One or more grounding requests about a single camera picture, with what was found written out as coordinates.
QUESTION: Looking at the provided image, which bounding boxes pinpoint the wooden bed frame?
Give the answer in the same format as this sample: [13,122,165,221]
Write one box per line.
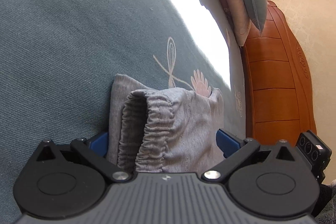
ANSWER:
[241,1,317,145]

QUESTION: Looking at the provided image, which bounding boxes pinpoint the teal floral bed sheet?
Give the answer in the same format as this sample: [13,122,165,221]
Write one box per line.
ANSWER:
[1,0,245,223]

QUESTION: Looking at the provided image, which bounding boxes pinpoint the grey sweatpants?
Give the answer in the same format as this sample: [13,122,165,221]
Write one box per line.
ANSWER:
[106,75,224,174]

